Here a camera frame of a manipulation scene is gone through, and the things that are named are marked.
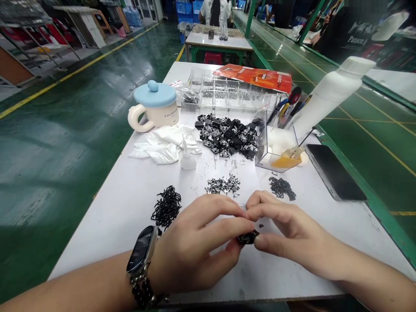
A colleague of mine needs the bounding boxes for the beige wooden table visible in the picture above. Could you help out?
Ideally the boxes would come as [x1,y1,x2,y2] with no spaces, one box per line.
[62,6,108,49]

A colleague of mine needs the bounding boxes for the blue water jugs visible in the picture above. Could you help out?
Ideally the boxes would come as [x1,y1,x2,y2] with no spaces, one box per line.
[122,5,143,28]

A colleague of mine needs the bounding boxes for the cream mug with blue lid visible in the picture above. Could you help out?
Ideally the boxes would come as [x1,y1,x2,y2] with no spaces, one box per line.
[127,80,178,133]

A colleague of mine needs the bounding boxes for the person's right hand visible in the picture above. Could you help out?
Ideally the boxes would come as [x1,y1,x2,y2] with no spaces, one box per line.
[245,190,339,277]

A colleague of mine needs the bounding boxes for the pile of black wire hooks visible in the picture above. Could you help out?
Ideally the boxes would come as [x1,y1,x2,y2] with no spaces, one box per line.
[269,176,298,202]
[150,185,182,232]

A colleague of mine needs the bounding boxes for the red plastic stool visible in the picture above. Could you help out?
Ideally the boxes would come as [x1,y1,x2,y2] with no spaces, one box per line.
[203,52,224,65]

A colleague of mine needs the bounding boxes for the black smartphone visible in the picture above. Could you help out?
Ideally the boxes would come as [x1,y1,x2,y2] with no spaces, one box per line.
[305,144,368,202]

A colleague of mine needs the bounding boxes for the small white glue bottle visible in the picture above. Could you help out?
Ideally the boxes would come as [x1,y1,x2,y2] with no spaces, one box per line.
[179,133,198,171]

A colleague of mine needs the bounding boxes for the green conveyor line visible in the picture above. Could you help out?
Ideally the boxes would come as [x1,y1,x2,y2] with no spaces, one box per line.
[232,8,416,156]

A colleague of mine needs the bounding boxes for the clear compartment organizer box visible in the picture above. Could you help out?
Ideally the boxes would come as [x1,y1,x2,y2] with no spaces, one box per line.
[187,67,272,113]

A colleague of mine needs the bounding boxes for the clear acrylic tool holder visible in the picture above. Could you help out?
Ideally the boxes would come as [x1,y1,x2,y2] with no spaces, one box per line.
[255,94,309,171]

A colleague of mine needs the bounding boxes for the blue yellow handled pliers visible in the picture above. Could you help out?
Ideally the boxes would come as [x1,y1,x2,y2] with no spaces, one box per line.
[279,94,313,128]

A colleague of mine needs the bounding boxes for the stack of blue crates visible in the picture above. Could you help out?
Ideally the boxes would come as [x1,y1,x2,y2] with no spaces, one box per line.
[175,0,204,24]

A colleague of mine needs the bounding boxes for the white cloth gloves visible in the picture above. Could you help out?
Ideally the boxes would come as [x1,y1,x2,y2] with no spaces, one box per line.
[128,126,204,165]

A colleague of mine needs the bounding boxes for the orange printed packet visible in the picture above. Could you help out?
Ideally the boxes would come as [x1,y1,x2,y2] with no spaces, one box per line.
[213,64,293,94]

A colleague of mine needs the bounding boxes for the pile of small silver clips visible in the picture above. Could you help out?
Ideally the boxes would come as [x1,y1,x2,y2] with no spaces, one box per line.
[205,174,243,199]

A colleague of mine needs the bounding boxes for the pile of black metal buckles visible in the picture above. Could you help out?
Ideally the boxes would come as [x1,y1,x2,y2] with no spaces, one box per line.
[194,113,266,160]

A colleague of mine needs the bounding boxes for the small black clip part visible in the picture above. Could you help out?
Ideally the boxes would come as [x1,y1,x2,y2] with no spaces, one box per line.
[238,230,260,246]

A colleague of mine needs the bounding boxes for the white work table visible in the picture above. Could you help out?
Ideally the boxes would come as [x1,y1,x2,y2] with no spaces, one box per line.
[184,27,254,64]

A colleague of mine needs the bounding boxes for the red handled pliers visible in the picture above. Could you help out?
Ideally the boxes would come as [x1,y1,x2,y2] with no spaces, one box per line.
[276,86,303,127]

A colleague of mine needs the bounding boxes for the metal storage rack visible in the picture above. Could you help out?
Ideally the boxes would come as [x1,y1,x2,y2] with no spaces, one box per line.
[0,0,82,88]

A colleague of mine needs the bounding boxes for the clear bag of small parts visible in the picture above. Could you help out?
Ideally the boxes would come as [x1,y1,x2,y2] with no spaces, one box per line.
[169,79,202,108]

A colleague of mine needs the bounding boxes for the person's left hand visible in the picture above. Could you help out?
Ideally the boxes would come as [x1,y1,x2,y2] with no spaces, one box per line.
[153,196,257,295]

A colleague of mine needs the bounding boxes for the tall white plastic bottle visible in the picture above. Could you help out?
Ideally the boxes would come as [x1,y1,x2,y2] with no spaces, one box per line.
[292,55,377,139]

